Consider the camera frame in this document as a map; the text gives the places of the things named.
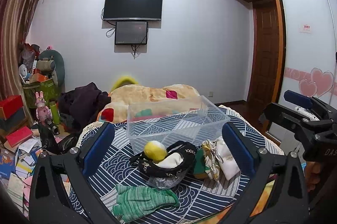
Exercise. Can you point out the grey green plush toy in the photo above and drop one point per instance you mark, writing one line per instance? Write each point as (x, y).
(51, 62)

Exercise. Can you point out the green cardboard box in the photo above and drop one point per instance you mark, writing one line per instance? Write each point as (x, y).
(51, 92)

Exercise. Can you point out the white sliding door with hearts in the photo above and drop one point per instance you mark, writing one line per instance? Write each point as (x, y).
(310, 63)

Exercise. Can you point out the small black wall monitor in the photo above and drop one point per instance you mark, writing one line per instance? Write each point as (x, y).
(131, 32)

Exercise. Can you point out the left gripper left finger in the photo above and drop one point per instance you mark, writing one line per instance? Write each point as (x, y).
(49, 202)

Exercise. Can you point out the white folded cloth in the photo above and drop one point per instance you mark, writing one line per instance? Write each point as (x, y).
(226, 160)

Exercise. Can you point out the blue white patterned bedspread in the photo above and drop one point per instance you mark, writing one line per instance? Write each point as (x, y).
(198, 198)

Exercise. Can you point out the red box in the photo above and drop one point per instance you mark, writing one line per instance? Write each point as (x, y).
(10, 106)

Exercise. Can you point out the striped red gold curtain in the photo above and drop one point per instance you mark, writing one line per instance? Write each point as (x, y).
(16, 19)

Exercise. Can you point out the green knitted sock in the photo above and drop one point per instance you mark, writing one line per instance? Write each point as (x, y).
(135, 202)

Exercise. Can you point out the person's right hand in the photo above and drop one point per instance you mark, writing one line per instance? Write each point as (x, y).
(311, 174)

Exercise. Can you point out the wall mounted black television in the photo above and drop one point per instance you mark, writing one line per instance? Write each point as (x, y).
(132, 10)

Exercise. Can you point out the black patterned headband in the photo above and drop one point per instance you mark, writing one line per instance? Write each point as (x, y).
(180, 157)

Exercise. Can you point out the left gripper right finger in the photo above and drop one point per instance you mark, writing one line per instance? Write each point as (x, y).
(288, 201)

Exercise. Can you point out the clear plastic bag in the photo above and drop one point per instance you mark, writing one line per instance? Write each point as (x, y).
(165, 183)

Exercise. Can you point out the dark purple clothing pile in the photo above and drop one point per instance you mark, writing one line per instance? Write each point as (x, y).
(80, 107)

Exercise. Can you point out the green bottle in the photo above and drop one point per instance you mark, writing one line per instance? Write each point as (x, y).
(55, 112)

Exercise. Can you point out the brown wooden door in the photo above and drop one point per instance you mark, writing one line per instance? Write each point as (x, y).
(264, 82)

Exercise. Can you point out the pink rabbit figurine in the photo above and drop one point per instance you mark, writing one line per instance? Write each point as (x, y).
(42, 111)

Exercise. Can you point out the yellow floral cloth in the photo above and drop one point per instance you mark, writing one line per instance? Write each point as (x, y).
(212, 160)

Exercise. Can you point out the yellow green plush cushion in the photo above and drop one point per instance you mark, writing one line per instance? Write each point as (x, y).
(122, 81)

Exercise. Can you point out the white small fan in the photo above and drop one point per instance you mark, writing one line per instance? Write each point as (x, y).
(23, 72)

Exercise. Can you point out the clear plastic storage box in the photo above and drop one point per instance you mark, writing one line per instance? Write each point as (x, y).
(192, 120)

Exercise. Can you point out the yellow white plush ball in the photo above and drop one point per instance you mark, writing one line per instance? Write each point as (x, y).
(155, 151)

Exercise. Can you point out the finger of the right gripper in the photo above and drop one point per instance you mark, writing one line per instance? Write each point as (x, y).
(298, 99)

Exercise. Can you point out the beige fleece blanket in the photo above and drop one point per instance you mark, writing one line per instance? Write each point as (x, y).
(122, 97)

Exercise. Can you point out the red book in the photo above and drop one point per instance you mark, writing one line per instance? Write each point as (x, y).
(18, 136)

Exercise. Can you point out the yellow green sponge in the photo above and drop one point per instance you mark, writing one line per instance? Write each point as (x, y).
(199, 171)

